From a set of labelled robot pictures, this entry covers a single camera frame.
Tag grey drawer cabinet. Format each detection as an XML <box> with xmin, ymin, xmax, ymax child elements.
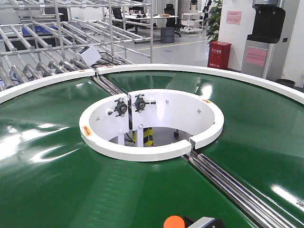
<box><xmin>161</xmin><ymin>27</ymin><xmax>175</xmax><ymax>43</ymax></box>

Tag white box on rack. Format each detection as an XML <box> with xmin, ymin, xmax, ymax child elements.
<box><xmin>78</xmin><ymin>44</ymin><xmax>101</xmax><ymax>66</ymax></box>

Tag red fire extinguisher box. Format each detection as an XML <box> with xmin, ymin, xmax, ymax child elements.
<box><xmin>207</xmin><ymin>41</ymin><xmax>231</xmax><ymax>69</ymax></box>

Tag steel conveyor rollers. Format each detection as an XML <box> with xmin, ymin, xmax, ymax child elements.
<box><xmin>183</xmin><ymin>150</ymin><xmax>295</xmax><ymax>228</ymax></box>

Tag orange cylindrical capacitor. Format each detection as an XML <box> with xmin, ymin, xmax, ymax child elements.
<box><xmin>163</xmin><ymin>215</ymin><xmax>186</xmax><ymax>228</ymax></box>

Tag black office chair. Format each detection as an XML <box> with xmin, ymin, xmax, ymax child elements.
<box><xmin>164</xmin><ymin>3</ymin><xmax>182</xmax><ymax>37</ymax></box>

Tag white inner conveyor ring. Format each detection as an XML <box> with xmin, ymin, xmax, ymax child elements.
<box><xmin>79</xmin><ymin>89</ymin><xmax>225</xmax><ymax>162</ymax></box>

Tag potted plant by cabinet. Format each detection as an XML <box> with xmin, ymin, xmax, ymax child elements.
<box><xmin>206</xmin><ymin>0</ymin><xmax>223</xmax><ymax>42</ymax></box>

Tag black water dispenser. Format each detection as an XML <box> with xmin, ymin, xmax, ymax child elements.
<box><xmin>241</xmin><ymin>0</ymin><xmax>285</xmax><ymax>78</ymax></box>

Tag wire waste basket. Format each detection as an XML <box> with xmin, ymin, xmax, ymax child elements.
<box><xmin>275</xmin><ymin>78</ymin><xmax>295</xmax><ymax>88</ymax></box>

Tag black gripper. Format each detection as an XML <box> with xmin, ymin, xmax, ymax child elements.
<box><xmin>183</xmin><ymin>217</ymin><xmax>225</xmax><ymax>228</ymax></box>

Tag green conveyor belt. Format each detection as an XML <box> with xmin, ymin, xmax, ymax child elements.
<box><xmin>0</xmin><ymin>71</ymin><xmax>304</xmax><ymax>228</ymax></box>

